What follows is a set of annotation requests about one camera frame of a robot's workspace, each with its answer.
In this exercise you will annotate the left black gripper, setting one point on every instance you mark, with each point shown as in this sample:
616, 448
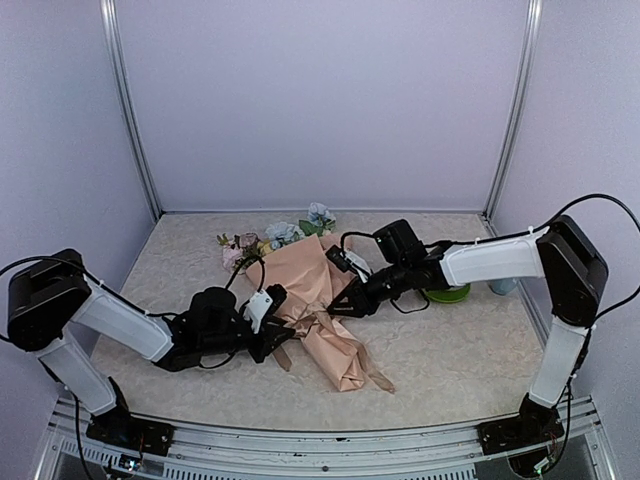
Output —
266, 345

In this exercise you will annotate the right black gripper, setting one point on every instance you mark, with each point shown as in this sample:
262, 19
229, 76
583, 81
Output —
363, 302

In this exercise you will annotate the tan ribbon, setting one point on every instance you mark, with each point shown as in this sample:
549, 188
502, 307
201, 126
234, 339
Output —
342, 358

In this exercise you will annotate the pink wrapping paper sheet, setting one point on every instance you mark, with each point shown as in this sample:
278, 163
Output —
312, 282

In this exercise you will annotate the pink rose stem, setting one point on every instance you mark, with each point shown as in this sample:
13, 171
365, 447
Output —
237, 248

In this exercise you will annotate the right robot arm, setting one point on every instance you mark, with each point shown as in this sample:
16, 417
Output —
559, 253

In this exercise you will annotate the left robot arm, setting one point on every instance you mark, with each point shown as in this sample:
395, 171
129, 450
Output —
49, 294

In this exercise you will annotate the green plate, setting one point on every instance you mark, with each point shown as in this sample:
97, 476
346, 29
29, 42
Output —
452, 295

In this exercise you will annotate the light blue cup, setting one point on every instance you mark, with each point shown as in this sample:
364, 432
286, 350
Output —
503, 287

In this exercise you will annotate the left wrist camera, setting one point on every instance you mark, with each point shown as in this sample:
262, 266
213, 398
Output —
264, 302

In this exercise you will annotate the front aluminium rail base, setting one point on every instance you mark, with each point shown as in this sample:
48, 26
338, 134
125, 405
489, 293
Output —
208, 451

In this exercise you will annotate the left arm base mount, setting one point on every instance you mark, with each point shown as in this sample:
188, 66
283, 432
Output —
118, 427

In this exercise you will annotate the right aluminium frame post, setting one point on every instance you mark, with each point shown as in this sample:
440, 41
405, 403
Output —
517, 107

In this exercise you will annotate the aluminium frame post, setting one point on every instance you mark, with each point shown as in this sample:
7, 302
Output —
109, 16
517, 107

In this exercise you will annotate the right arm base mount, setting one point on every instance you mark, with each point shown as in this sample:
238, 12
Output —
533, 424

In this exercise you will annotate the left aluminium frame post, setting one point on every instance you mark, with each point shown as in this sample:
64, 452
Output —
109, 16

